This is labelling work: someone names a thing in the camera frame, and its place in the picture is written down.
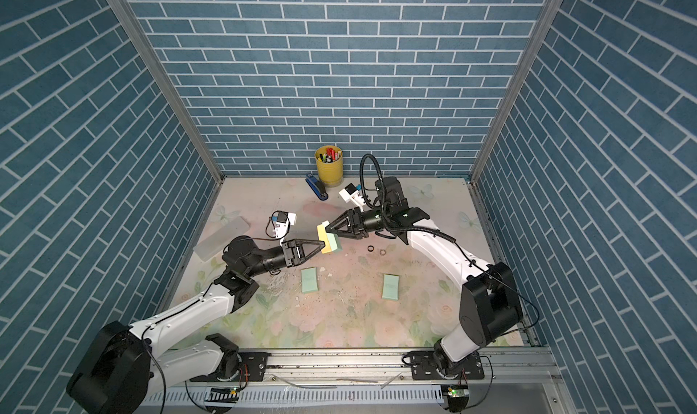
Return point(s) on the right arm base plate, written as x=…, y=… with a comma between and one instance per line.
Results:
x=432, y=365

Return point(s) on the aluminium front rail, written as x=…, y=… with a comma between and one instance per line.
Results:
x=516, y=380

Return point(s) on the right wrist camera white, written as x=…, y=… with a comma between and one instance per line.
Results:
x=352, y=194

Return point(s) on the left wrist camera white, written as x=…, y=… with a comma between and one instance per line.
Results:
x=282, y=222

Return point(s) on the markers in cup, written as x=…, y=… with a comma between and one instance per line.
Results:
x=328, y=155

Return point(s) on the tan box base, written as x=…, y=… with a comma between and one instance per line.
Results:
x=322, y=235

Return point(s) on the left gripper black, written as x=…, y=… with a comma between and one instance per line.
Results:
x=288, y=253

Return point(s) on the blue stapler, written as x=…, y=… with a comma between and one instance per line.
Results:
x=317, y=187

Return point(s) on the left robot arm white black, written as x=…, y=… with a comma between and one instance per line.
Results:
x=126, y=363

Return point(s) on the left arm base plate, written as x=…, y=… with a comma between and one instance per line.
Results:
x=243, y=367

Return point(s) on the yellow pen cup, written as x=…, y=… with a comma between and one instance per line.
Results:
x=331, y=174

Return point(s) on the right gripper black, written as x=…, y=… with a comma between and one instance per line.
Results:
x=358, y=231

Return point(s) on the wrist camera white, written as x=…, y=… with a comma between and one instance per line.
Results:
x=282, y=222
x=352, y=194

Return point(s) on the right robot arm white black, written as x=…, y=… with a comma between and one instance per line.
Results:
x=490, y=303

